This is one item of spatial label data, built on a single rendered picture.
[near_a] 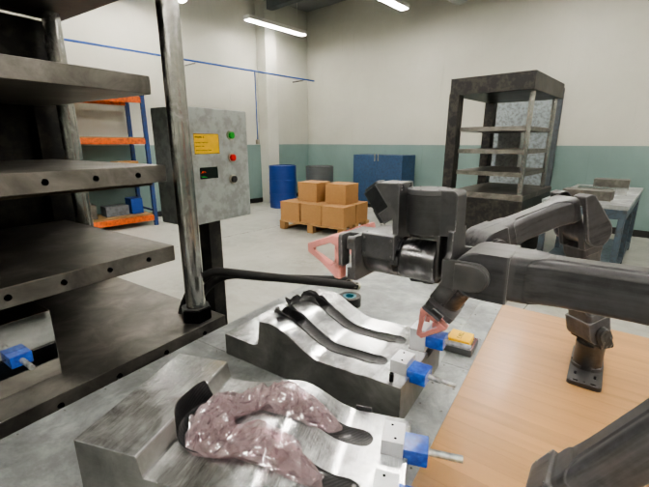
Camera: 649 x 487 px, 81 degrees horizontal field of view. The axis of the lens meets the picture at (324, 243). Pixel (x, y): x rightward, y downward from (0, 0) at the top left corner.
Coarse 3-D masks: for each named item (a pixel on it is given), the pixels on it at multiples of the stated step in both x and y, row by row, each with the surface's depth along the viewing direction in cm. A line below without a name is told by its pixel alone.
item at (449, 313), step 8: (456, 296) 80; (464, 296) 79; (432, 304) 80; (448, 304) 81; (456, 304) 80; (464, 304) 86; (440, 312) 80; (448, 312) 80; (456, 312) 82; (448, 320) 79
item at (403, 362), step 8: (400, 352) 82; (408, 352) 82; (392, 360) 79; (400, 360) 79; (408, 360) 79; (392, 368) 80; (400, 368) 78; (408, 368) 78; (416, 368) 78; (424, 368) 78; (432, 368) 79; (408, 376) 78; (416, 376) 77; (424, 376) 76; (432, 376) 77; (416, 384) 77; (424, 384) 76; (448, 384) 75
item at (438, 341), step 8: (416, 328) 87; (424, 328) 87; (416, 336) 87; (432, 336) 86; (440, 336) 85; (416, 344) 87; (424, 344) 86; (432, 344) 86; (440, 344) 84; (448, 344) 85; (456, 344) 84; (464, 344) 84; (424, 352) 87
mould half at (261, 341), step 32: (256, 320) 109; (288, 320) 93; (320, 320) 97; (352, 320) 102; (256, 352) 96; (288, 352) 90; (320, 352) 88; (384, 352) 87; (416, 352) 87; (320, 384) 86; (352, 384) 81; (384, 384) 76
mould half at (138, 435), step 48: (144, 384) 72; (192, 384) 72; (240, 384) 78; (96, 432) 60; (144, 432) 60; (288, 432) 63; (96, 480) 60; (144, 480) 56; (192, 480) 55; (240, 480) 53; (288, 480) 55
